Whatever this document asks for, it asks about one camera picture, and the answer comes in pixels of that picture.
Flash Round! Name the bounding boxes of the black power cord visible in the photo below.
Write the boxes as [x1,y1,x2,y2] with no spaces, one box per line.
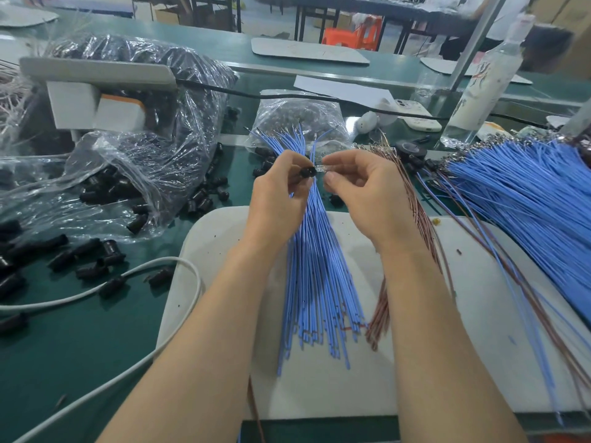
[175,78,444,126]

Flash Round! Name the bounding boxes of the orange plastic crate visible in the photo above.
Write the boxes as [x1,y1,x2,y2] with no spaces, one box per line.
[545,429,591,443]

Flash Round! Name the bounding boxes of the white charging cable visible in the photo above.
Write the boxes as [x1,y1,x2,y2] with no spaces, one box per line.
[0,256,204,443]

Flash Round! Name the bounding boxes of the person's left hand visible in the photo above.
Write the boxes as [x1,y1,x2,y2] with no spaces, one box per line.
[244,150,317,255]

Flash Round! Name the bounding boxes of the long black-frame table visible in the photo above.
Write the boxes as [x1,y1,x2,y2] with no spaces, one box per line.
[254,0,476,54]

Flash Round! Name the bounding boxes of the blue table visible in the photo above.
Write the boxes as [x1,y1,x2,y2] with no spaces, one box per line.
[28,0,135,18]

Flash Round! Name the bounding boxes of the large clear plastic bag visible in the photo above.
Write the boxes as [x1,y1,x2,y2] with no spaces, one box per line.
[0,34,239,241]

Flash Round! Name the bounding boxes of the short metal frame post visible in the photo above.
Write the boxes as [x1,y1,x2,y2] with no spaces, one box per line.
[561,97,591,139]

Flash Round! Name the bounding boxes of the person's right forearm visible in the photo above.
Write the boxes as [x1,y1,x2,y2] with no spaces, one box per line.
[379,233,529,443]

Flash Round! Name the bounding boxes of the black tape roll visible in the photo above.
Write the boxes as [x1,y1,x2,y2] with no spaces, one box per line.
[395,140,428,164]

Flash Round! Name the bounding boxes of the large blue wire pile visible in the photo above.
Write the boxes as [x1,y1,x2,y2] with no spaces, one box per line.
[438,134,591,324]

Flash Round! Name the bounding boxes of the white work board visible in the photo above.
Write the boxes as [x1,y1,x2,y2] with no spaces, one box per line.
[155,206,591,421]

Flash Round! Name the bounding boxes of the cardboard boxes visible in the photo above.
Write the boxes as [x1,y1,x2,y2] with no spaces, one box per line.
[528,0,591,79]

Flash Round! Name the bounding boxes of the pile of black plastic caps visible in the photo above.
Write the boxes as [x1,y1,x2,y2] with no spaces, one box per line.
[0,143,352,338]

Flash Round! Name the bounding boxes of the slanted metal frame post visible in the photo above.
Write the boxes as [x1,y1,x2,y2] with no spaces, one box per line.
[449,0,509,91]

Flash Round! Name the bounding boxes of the white flat device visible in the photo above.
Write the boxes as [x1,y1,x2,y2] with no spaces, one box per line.
[380,97,443,132]

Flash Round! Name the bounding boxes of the bundle of stripped brown wires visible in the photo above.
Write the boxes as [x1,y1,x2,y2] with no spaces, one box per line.
[0,69,33,135]

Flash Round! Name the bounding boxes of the white power strip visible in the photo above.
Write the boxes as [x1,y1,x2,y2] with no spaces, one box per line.
[18,57,179,93]

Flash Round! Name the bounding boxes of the small clear plastic bag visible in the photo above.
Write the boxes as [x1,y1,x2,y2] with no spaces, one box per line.
[249,92,352,167]

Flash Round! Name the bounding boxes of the white spray bottle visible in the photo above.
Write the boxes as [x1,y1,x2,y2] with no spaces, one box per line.
[441,14,537,148]

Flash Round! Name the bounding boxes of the large pile of blue wires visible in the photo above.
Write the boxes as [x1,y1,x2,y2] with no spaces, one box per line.
[247,378,267,443]

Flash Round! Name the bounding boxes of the person's left forearm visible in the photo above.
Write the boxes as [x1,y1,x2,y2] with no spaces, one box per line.
[97,239,297,443]

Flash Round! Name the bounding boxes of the white computer mouse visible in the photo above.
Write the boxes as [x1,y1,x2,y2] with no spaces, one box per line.
[355,110,380,135]

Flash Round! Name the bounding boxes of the orange plastic stool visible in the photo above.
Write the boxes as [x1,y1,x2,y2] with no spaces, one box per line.
[323,15,382,52]

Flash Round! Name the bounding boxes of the white paper sheet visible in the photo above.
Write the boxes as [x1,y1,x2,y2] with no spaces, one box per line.
[294,75,396,109]

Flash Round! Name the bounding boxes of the white flat tray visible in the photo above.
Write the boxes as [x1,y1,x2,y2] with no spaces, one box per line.
[420,56,534,85]
[250,36,371,65]
[0,4,58,28]

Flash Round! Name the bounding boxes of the white orange charger adapter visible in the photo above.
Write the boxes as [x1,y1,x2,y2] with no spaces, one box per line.
[92,95,147,135]

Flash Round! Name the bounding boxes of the person's right hand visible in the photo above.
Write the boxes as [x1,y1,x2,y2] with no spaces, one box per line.
[321,147,421,250]

